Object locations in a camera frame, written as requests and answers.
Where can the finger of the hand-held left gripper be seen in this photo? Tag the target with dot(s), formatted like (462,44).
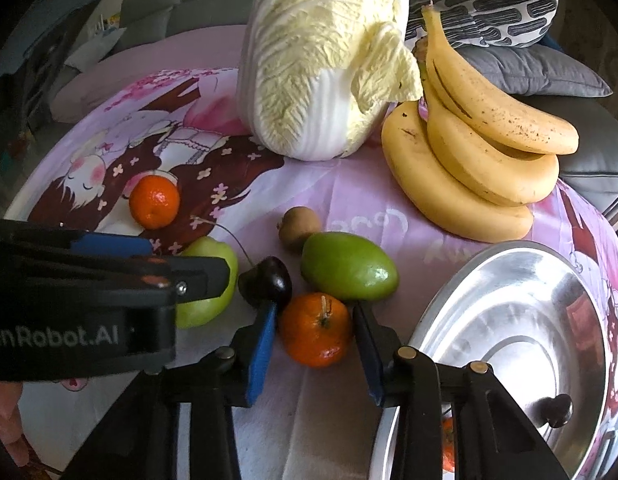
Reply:
(111,246)
(204,277)

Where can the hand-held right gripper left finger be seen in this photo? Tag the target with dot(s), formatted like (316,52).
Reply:
(261,355)

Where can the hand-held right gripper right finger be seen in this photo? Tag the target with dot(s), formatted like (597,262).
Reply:
(371,360)

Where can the tangerine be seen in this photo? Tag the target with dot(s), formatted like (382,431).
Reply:
(154,202)
(314,332)
(447,442)

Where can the green mango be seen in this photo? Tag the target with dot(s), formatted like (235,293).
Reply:
(349,267)

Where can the olive brown kiwi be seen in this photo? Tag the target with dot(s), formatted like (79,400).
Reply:
(299,227)

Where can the round metal plate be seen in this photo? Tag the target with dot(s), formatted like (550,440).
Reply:
(514,320)

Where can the person's left hand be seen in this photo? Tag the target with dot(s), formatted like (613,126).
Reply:
(6,410)

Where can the printed cartoon blanket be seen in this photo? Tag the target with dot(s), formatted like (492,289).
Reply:
(349,185)

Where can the pink bedsheet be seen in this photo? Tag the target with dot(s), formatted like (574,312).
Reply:
(139,55)

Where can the pale blue pillow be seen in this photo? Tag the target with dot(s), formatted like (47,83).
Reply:
(91,45)

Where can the napa cabbage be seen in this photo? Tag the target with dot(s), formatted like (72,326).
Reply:
(314,60)

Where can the grey sofa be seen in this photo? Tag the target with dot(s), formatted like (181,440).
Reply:
(189,10)

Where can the dark grey cushion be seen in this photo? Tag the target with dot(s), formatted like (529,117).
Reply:
(599,155)

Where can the light grey pillow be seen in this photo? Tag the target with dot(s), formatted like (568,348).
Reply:
(534,70)

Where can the black and white patterned pillow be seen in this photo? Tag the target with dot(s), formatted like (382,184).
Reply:
(489,15)

